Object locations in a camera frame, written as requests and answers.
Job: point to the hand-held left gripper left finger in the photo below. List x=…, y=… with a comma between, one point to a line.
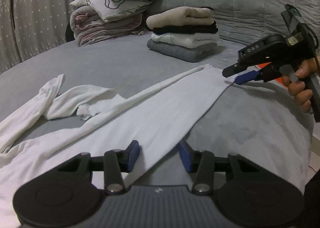
x=132, y=154

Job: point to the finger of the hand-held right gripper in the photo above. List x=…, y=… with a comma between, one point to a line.
x=246, y=77
x=232, y=70

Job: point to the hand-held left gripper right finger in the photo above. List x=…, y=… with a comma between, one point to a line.
x=186, y=157

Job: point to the white long-sleeve shirt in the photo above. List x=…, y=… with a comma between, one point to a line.
x=150, y=107

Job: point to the person's right hand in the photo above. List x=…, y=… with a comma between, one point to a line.
x=302, y=92

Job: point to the orange booklet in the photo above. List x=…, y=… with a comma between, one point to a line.
x=262, y=65

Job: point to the folded black garment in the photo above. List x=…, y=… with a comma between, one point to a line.
x=200, y=29

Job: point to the folded grey garment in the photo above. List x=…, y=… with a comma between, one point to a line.
x=180, y=52

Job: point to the folded white garment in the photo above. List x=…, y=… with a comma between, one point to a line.
x=180, y=39

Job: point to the folded beige garment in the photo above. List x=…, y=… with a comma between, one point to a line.
x=175, y=16

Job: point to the folded floral quilt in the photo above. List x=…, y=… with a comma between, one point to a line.
x=105, y=30

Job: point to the person's dark clothing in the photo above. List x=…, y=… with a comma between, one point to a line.
x=313, y=193

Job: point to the black round object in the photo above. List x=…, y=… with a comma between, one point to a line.
x=68, y=32

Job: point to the grey star-print curtain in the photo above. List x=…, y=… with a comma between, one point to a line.
x=37, y=5

